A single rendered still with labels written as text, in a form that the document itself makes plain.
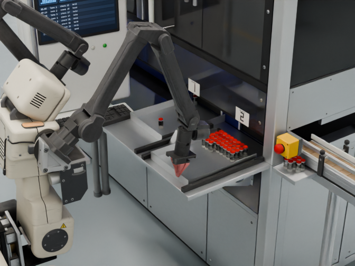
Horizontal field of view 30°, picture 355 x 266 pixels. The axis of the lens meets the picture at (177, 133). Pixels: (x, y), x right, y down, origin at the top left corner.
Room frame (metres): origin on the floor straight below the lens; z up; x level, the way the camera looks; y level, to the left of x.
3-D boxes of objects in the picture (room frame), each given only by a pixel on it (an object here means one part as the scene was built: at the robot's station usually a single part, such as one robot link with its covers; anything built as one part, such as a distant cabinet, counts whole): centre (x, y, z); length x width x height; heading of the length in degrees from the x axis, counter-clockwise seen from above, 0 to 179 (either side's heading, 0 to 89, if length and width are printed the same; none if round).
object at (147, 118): (2.64, 0.00, 0.90); 0.34 x 0.26 x 0.04; 124
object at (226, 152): (2.35, -0.18, 0.90); 0.18 x 0.02 x 0.05; 35
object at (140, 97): (3.12, 0.22, 0.73); 1.98 x 0.01 x 0.25; 34
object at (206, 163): (2.30, -0.10, 0.90); 0.34 x 0.26 x 0.04; 125
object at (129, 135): (2.46, -0.04, 0.87); 0.70 x 0.48 x 0.02; 34
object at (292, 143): (2.22, -0.43, 0.99); 0.08 x 0.07 x 0.07; 124
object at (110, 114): (2.76, 0.41, 0.82); 0.40 x 0.14 x 0.02; 118
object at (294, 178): (2.23, -0.47, 0.87); 0.14 x 0.13 x 0.02; 124
